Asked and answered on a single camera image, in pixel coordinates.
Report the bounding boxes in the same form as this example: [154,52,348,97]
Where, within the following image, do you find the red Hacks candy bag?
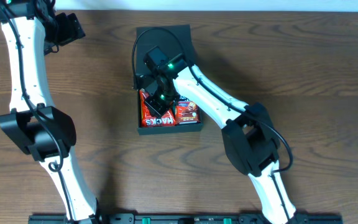
[139,88,177,128]

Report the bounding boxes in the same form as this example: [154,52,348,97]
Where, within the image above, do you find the red Hello Panda box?
[175,96,200,125]

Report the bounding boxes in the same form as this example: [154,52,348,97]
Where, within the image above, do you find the black gift box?
[131,24,203,135]

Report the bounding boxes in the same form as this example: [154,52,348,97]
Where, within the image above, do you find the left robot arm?
[0,0,103,223]

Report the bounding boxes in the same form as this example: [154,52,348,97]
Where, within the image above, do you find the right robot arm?
[143,47,296,223]

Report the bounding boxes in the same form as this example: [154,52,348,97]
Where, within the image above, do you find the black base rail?
[27,212,344,224]

